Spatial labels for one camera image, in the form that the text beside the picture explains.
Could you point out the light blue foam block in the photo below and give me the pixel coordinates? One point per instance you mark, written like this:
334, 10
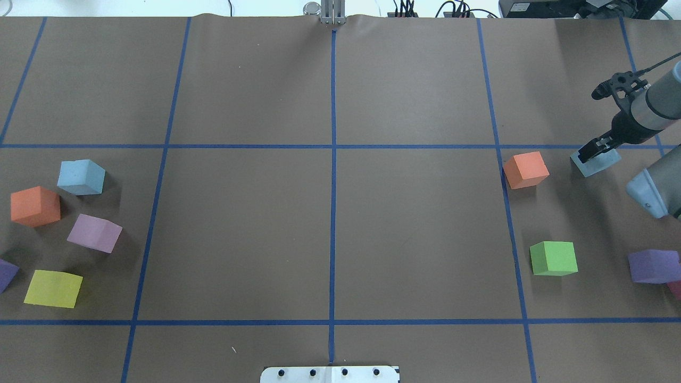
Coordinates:
81, 177
597, 164

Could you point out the orange foam block near red tray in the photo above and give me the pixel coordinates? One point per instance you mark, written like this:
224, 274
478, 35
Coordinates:
525, 170

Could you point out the green foam block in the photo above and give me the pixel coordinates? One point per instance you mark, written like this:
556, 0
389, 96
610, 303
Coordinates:
553, 259

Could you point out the purple foam block near red tray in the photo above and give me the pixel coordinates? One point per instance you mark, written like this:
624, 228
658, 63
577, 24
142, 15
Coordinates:
654, 266

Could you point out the magenta foam block left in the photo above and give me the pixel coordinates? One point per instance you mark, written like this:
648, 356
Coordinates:
675, 288

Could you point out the pink foam block near cyan tray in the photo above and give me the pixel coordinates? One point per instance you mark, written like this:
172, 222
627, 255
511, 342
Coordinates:
95, 233

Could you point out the yellow foam block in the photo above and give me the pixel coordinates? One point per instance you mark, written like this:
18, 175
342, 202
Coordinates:
53, 289

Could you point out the orange foam block near cyan tray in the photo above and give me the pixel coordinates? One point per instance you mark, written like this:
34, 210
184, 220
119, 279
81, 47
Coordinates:
35, 207

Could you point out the purple foam block near cyan tray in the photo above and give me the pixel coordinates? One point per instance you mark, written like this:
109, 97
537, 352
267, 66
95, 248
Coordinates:
8, 272

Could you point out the aluminium frame post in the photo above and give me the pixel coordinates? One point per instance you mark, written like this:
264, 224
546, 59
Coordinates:
333, 12

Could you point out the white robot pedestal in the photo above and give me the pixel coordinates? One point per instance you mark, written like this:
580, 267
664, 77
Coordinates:
352, 373

